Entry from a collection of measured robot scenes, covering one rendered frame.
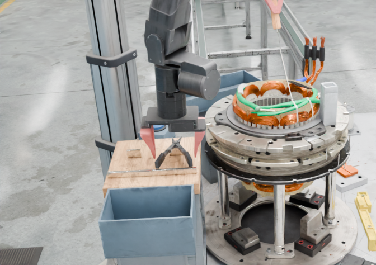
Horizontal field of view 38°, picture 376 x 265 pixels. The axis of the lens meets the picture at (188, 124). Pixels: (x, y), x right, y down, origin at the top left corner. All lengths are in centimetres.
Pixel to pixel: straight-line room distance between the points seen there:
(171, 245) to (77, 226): 188
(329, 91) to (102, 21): 61
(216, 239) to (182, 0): 62
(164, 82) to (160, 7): 14
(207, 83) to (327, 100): 31
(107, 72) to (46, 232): 154
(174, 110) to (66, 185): 222
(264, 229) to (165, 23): 65
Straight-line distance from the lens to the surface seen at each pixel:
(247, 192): 144
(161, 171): 109
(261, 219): 144
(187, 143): 121
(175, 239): 100
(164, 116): 105
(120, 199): 109
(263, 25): 416
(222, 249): 132
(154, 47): 99
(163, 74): 102
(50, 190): 322
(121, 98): 149
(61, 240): 280
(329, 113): 119
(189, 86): 99
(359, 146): 179
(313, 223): 131
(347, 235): 137
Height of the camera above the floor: 163
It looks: 26 degrees down
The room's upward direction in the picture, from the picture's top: 5 degrees counter-clockwise
